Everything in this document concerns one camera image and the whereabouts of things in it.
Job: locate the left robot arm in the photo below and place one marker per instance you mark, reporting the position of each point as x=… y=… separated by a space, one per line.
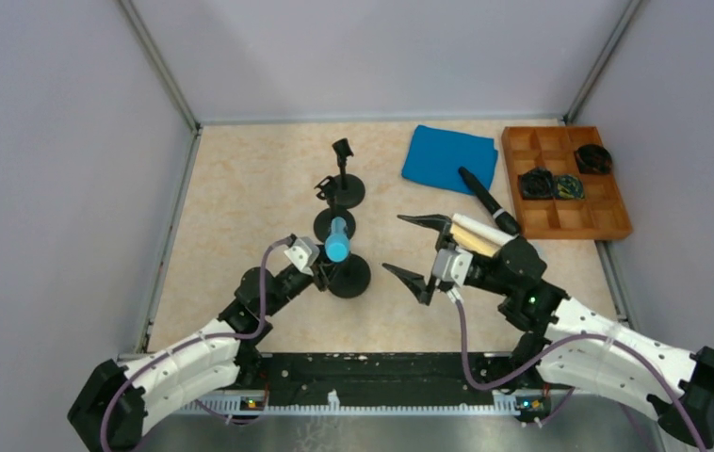
x=121 y=402

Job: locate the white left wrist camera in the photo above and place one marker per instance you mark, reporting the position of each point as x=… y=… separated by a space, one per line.
x=303 y=254

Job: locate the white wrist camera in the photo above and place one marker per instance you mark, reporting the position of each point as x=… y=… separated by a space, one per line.
x=303 y=254
x=451 y=267

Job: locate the blue folded cloth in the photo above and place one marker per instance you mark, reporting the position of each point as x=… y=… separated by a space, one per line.
x=435 y=156

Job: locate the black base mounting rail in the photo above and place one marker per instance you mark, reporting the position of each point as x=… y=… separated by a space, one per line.
x=421 y=381

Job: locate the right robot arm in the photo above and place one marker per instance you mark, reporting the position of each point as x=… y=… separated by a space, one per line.
x=564 y=341

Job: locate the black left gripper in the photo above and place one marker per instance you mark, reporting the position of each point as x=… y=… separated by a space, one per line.
x=320 y=270

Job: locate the black toy microphone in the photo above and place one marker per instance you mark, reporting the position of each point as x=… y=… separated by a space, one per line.
x=501 y=217

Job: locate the white toy microphone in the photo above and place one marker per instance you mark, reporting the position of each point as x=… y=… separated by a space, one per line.
x=485 y=231

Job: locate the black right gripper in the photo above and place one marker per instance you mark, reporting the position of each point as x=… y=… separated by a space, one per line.
x=449 y=242

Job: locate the black mic stand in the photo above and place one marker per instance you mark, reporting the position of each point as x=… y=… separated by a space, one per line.
x=326 y=190
x=351 y=278
x=350 y=188

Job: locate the yellow toy microphone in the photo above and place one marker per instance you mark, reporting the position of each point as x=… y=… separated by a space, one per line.
x=470 y=241

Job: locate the blue toy microphone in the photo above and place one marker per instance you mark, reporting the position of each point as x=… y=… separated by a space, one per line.
x=337 y=244

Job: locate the wooden compartment tray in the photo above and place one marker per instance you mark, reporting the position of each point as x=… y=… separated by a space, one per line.
x=562 y=186

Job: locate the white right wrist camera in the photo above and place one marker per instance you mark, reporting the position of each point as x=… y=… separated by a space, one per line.
x=451 y=267

